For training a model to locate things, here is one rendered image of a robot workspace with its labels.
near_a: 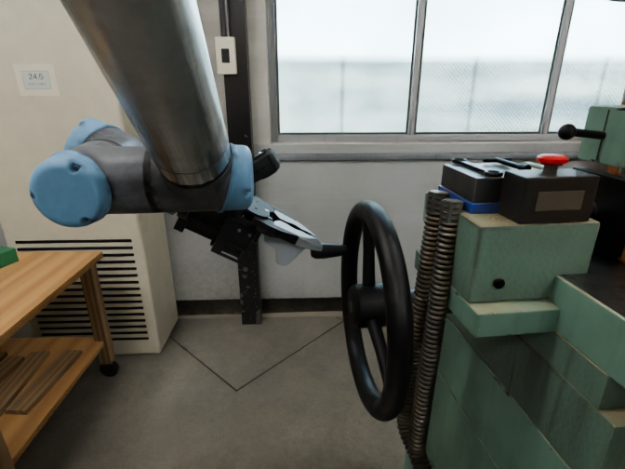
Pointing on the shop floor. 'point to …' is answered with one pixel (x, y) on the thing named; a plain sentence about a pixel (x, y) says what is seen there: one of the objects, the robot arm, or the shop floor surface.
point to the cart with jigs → (33, 280)
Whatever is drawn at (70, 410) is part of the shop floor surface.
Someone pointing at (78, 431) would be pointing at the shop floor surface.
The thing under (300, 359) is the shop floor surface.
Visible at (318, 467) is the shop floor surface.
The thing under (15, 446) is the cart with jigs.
